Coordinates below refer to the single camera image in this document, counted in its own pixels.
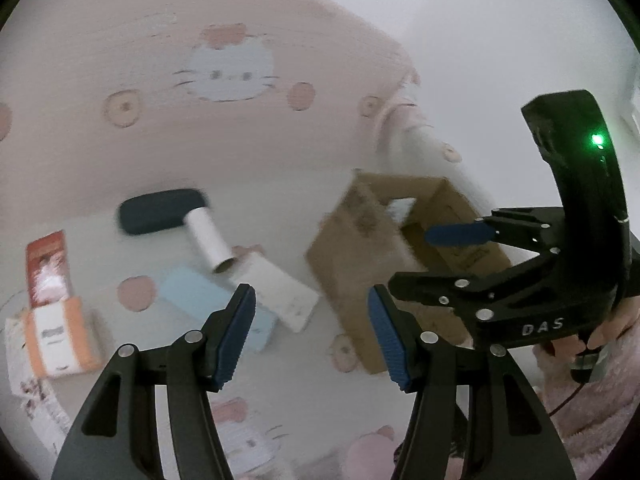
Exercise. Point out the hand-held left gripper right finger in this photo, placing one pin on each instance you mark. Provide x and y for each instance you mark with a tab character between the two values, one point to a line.
387	340

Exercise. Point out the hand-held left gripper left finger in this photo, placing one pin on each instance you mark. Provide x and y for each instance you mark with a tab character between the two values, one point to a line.
235	335

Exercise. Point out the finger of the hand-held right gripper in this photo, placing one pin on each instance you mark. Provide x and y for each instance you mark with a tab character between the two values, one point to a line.
457	235
450	287

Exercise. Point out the light blue box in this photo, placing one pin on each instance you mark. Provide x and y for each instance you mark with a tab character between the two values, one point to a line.
200	295

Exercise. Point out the brown cardboard box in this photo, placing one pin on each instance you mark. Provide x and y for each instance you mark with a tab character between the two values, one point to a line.
360	260

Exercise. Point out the white cylindrical roll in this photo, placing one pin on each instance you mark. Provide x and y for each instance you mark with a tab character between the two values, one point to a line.
207	237

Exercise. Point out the orange white tissue pack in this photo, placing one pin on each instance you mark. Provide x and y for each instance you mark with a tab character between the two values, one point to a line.
55	340

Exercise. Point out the person's right hand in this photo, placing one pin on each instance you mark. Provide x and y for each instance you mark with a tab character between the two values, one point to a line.
565	349

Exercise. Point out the white flat box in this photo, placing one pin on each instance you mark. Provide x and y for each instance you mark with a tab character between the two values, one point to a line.
280	290

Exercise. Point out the pink plush clothing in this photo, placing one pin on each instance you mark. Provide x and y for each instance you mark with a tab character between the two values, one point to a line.
370	452

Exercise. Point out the dark teal glasses case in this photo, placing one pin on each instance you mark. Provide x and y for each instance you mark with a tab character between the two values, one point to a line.
160	211

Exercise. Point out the red printed packet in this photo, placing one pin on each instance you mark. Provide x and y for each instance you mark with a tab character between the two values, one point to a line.
47	260

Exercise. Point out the floral paper leaflet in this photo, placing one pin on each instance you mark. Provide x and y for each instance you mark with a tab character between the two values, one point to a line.
35	400

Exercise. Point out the pink cat print cover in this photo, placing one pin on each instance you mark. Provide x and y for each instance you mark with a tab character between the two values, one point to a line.
100	160

